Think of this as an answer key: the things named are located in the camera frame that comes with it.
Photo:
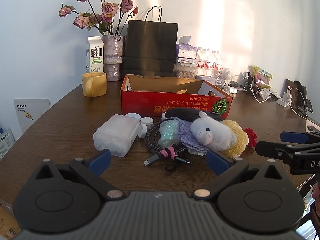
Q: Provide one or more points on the purple tissue pack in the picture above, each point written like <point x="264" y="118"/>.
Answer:
<point x="186" y="51"/>

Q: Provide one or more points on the printed booklets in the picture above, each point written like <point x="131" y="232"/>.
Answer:
<point x="6" y="142"/>

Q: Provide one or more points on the yellow snack packet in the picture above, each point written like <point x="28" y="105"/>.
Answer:
<point x="262" y="77"/>

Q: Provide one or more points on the red fabric rose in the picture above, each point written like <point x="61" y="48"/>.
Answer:
<point x="251" y="136"/>

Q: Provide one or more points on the translucent plastic bottle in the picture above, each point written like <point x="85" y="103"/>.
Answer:
<point x="115" y="135"/>

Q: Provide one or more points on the white printed board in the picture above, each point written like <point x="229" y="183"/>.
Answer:
<point x="32" y="115"/>

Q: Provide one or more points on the white earphones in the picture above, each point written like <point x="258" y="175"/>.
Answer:
<point x="224" y="88"/>

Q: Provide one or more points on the yellow mug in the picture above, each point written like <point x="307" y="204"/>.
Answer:
<point x="96" y="85"/>

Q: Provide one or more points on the iridescent plastic wrap ball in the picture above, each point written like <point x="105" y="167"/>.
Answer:
<point x="168" y="132"/>

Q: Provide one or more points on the orange cardboard carton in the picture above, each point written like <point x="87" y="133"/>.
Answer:
<point x="7" y="220"/>

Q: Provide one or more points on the white milk carton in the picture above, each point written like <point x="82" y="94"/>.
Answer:
<point x="96" y="55"/>

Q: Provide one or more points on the pack of water bottles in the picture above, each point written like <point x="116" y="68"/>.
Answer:
<point x="208" y="62"/>

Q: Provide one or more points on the black ribbed case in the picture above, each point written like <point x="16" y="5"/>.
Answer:
<point x="182" y="112"/>

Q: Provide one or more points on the small white charger block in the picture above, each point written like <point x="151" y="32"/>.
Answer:
<point x="233" y="90"/>

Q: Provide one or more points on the dark brown round stand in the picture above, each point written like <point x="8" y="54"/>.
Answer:
<point x="297" y="96"/>

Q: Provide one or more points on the black power adapter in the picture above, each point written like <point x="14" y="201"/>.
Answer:
<point x="234" y="83"/>

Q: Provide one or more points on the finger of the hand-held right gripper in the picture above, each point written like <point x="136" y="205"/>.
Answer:
<point x="292" y="137"/>
<point x="271" y="149"/>

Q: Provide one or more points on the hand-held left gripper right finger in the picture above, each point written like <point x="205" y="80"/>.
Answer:
<point x="217" y="162"/>

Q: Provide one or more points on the white robot-shaped speaker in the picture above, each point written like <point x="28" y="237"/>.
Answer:
<point x="227" y="73"/>

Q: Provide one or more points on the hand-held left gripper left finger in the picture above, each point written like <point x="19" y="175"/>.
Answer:
<point x="100" y="160"/>

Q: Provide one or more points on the black paper bag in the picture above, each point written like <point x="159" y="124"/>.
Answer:
<point x="150" y="47"/>

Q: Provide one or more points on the clear jar of seeds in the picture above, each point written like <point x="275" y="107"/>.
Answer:
<point x="185" y="73"/>

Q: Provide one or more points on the purple knit pouch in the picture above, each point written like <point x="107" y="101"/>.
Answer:
<point x="186" y="132"/>

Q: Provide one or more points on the white and yellow plush sheep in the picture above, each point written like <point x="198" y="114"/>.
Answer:
<point x="212" y="130"/>

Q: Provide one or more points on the dried rose bouquet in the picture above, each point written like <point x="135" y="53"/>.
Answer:
<point x="108" y="7"/>

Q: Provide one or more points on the white flat box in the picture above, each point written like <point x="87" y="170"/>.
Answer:
<point x="186" y="61"/>

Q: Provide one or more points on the red cardboard box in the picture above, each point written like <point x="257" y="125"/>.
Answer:
<point x="162" y="102"/>

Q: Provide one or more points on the white charging dock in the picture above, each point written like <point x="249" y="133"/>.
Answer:
<point x="283" y="101"/>

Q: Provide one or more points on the floral tin box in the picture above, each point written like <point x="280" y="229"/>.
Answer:
<point x="206" y="78"/>

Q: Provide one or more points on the purple wrapped vase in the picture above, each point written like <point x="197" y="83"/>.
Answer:
<point x="112" y="55"/>

